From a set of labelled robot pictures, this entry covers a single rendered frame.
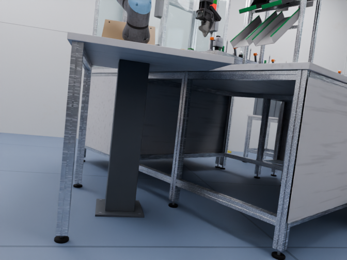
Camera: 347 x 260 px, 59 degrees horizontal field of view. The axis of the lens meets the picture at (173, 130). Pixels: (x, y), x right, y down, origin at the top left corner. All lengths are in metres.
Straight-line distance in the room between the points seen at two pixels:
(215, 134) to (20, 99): 2.74
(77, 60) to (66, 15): 3.43
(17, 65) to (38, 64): 0.27
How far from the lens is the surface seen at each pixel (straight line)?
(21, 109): 4.71
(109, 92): 2.58
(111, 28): 1.82
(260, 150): 3.14
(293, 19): 1.82
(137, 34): 1.69
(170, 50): 1.32
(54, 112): 4.63
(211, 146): 3.24
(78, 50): 1.32
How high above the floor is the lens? 0.62
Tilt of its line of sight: 4 degrees down
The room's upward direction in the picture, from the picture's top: 6 degrees clockwise
